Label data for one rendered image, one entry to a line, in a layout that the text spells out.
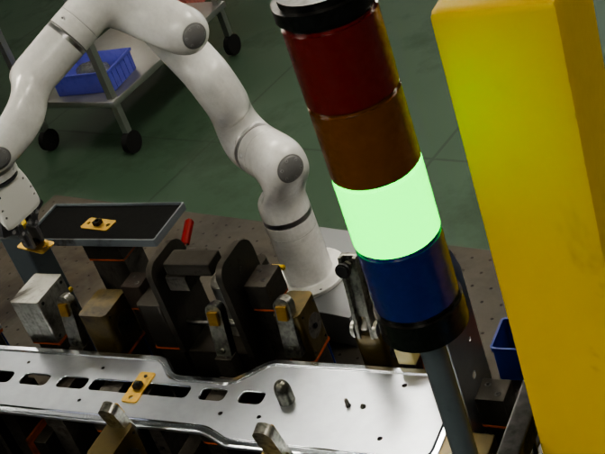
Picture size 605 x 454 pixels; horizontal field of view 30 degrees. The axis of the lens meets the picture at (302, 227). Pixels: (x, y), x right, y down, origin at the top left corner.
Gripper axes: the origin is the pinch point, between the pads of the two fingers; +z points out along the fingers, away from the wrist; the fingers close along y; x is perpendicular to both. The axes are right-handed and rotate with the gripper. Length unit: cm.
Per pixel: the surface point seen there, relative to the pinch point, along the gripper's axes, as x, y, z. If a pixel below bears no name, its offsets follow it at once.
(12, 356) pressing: -10.4, 12.2, 26.5
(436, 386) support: 138, 53, -54
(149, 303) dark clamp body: 21.5, -4.7, 17.6
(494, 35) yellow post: 141, 39, -79
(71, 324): 2.7, 3.0, 21.8
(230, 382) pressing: 47, 4, 24
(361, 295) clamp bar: 72, -12, 10
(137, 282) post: 16.0, -7.9, 15.9
